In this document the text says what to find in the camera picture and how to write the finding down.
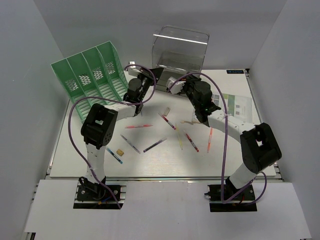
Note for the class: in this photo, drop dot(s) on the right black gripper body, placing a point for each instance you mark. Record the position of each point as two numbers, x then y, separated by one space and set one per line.
189 89

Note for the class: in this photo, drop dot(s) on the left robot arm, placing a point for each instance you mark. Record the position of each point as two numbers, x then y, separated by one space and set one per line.
98 127

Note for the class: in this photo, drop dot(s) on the small blue label sticker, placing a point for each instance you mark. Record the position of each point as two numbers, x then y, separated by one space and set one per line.
234 71

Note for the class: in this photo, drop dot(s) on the red orange highlighter pen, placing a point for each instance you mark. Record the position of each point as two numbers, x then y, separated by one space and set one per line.
139 126

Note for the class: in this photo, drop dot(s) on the red pen right centre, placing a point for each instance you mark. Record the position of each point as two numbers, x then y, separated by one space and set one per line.
192 142

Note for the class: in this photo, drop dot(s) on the red pen near eraser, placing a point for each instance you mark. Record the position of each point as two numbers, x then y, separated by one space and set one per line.
167 121

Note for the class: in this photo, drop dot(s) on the small yellow eraser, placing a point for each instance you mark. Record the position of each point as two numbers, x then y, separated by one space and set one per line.
120 152

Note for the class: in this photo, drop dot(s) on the clear plastic drawer cabinet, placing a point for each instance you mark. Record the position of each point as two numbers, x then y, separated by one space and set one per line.
178 51

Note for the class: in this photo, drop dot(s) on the plastic sleeve with printed sheets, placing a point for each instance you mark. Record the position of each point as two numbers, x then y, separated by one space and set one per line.
240 107

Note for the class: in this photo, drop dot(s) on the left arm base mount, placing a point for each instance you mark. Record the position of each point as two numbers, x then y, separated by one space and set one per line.
93 196

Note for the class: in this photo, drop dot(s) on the dark purple pen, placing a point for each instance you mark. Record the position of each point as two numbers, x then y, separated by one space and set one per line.
155 144

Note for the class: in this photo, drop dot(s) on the beige eraser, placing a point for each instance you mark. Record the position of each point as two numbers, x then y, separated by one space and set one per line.
167 110

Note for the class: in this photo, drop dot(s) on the grey clear pen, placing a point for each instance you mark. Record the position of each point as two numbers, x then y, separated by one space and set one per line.
130 143

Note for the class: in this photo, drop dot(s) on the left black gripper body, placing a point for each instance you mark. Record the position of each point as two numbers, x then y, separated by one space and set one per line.
147 79

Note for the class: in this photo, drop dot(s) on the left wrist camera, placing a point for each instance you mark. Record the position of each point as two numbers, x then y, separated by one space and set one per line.
133 70

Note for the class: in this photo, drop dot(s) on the green plastic file organizer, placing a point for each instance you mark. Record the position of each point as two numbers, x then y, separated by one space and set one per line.
97 73

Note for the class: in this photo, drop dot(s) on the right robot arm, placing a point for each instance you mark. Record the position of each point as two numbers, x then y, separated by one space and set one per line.
259 147

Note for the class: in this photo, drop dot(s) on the blue pen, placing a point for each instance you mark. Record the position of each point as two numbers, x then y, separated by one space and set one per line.
114 155

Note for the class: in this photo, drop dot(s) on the yellow highlighter pen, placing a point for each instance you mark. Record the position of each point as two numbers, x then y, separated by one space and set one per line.
178 136

